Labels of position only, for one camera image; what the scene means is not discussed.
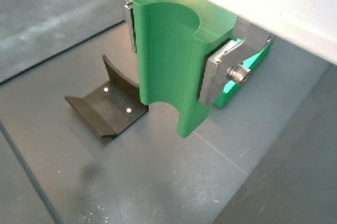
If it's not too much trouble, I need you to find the black curved holder stand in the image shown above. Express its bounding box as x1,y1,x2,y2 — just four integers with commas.
64,56,149,138

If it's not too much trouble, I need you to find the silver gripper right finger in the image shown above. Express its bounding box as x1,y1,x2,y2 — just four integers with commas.
199,18,275,105

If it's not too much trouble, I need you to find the green shape sorter board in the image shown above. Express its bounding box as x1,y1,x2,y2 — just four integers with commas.
213,43,273,109

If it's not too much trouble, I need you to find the green arch block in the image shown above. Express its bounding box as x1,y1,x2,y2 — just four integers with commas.
133,0,236,137

